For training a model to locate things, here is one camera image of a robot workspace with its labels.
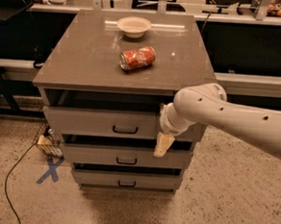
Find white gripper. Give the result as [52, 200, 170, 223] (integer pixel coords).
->
[154, 103, 193, 158]

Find grey top drawer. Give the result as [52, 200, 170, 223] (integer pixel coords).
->
[40, 104, 211, 144]

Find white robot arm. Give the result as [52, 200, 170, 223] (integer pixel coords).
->
[154, 83, 281, 160]

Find grey bottom drawer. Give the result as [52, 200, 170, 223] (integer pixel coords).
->
[71, 170, 182, 190]

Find grey drawer cabinet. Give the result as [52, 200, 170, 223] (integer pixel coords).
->
[34, 11, 216, 192]

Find crushed orange soda can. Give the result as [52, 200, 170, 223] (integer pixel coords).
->
[119, 46, 155, 71]

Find white paper bowl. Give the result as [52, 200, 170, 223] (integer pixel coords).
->
[116, 16, 151, 38]

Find blue tape cross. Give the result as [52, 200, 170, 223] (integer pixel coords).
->
[37, 157, 64, 184]

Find black stand legs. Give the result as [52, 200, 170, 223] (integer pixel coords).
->
[0, 67, 21, 115]

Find fruit pile on shelf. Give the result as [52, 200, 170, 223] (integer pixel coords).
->
[267, 0, 281, 16]

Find wire basket on floor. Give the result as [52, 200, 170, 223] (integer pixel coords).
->
[33, 123, 64, 158]

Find black floor cable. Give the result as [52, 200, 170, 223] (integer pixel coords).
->
[2, 141, 38, 224]

